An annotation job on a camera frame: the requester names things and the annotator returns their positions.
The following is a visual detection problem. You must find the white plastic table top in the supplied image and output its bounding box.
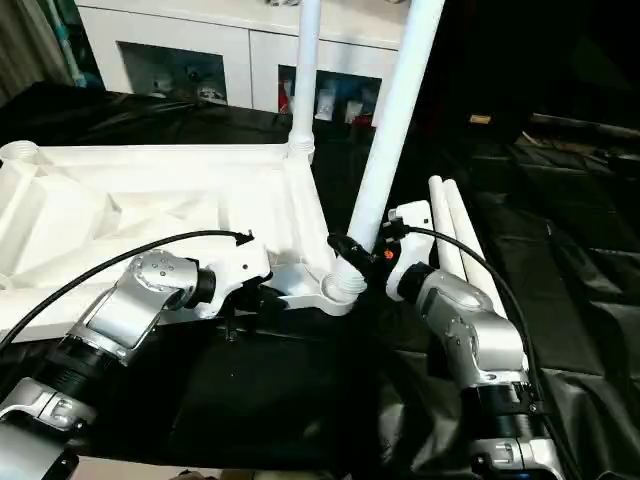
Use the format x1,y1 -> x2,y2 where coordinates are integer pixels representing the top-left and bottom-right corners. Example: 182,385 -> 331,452
0,141 -> 369,346

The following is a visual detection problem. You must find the white plastic table leg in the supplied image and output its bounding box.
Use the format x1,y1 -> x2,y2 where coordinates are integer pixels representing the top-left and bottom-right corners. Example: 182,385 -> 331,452
288,0 -> 322,152
428,175 -> 469,275
442,179 -> 502,312
322,0 -> 446,301

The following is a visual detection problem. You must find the black plastic mat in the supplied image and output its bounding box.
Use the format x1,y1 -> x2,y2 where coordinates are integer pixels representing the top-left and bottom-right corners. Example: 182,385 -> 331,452
0,82 -> 640,480

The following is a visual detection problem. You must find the white cabinet with glass doors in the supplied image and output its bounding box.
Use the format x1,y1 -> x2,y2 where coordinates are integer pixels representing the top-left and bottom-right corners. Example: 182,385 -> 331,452
77,0 -> 411,126

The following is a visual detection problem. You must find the dark cabinet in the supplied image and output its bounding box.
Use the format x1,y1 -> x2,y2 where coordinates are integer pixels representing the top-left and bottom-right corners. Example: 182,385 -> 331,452
414,0 -> 640,146

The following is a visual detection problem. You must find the grey curtain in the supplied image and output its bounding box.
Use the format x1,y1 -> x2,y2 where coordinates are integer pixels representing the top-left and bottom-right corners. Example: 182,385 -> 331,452
0,0 -> 76,101

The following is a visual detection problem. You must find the black right camera cable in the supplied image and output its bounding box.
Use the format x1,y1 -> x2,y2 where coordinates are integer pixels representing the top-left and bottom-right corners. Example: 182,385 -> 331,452
387,219 -> 581,480

